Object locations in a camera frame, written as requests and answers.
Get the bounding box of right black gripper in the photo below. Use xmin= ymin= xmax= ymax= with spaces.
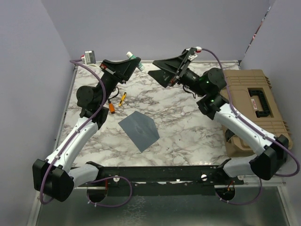
xmin=147 ymin=51 xmax=206 ymax=98

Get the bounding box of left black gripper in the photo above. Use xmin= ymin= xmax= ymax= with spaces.
xmin=96 ymin=57 xmax=141 ymax=105

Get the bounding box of green white glue stick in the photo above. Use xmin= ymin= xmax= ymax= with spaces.
xmin=126 ymin=51 xmax=145 ymax=72

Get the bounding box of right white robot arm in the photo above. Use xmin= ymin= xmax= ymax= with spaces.
xmin=148 ymin=47 xmax=288 ymax=184

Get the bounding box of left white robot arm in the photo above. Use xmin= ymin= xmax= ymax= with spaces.
xmin=32 ymin=57 xmax=141 ymax=204

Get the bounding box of yellow utility knife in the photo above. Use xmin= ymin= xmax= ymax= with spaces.
xmin=119 ymin=92 xmax=127 ymax=107

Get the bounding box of tan plastic tool case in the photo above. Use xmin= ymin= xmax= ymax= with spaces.
xmin=224 ymin=70 xmax=293 ymax=150

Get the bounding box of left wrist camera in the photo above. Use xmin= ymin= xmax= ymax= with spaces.
xmin=81 ymin=50 xmax=96 ymax=66

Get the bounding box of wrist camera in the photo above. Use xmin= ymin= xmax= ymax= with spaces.
xmin=186 ymin=46 xmax=202 ymax=61
xmin=81 ymin=50 xmax=96 ymax=66

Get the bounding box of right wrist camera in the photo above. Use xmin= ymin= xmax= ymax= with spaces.
xmin=186 ymin=46 xmax=202 ymax=61

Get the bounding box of orange handled screwdriver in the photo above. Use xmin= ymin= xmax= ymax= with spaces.
xmin=108 ymin=100 xmax=115 ymax=114

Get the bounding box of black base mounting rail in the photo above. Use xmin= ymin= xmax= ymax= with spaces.
xmin=80 ymin=165 xmax=244 ymax=196

